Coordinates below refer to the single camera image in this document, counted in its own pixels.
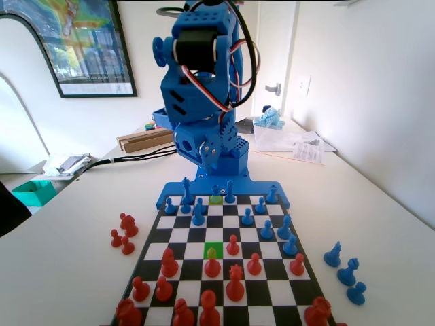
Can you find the long cardboard box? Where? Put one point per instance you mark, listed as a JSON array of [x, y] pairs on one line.
[[142, 142]]

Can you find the blue SO-100 robot arm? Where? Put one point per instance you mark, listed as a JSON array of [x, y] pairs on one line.
[[231, 166]]

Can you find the blue chess pawn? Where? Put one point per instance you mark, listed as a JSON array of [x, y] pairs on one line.
[[260, 206], [356, 294], [266, 232], [247, 219], [169, 207], [290, 247], [185, 207]]

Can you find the black chair back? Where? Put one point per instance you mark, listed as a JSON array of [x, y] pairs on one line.
[[10, 214]]

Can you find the pile of papers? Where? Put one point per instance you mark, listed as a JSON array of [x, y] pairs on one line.
[[66, 164]]

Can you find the green plastic bin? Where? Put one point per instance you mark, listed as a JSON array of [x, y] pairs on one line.
[[34, 197]]

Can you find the red chess knight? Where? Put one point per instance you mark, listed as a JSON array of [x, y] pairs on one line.
[[128, 227]]

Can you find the colourful small blocks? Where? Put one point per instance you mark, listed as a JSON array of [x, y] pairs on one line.
[[148, 128]]

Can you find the captured blue chess pieces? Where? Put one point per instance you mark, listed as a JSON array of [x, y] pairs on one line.
[[348, 273]]

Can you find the red chess pawn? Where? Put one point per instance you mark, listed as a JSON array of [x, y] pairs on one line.
[[232, 247], [128, 248], [212, 269], [254, 265], [164, 290], [116, 239], [140, 291]]

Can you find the clear plastic bag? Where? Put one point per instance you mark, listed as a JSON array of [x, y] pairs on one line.
[[278, 139]]

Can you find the red chess rook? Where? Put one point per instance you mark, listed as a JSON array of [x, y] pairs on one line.
[[317, 312], [128, 314]]

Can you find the blue and white cloth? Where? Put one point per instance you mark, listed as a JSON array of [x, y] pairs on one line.
[[270, 119]]

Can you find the white arched panel black edge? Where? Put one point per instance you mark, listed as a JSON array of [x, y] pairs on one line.
[[13, 40]]

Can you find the red chess queen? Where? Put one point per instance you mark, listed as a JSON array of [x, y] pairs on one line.
[[235, 287]]

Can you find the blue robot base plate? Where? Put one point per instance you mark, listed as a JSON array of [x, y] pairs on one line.
[[258, 187]]

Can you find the black framed poster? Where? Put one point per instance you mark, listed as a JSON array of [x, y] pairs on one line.
[[91, 44]]

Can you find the black and white chessboard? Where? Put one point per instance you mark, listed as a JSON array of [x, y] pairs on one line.
[[272, 292]]

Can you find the blue gripper with gears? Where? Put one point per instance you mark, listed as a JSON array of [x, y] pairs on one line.
[[185, 146]]

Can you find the printed paper sheet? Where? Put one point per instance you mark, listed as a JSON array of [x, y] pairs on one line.
[[309, 153]]

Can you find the white door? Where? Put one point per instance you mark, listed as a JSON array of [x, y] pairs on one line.
[[275, 51]]

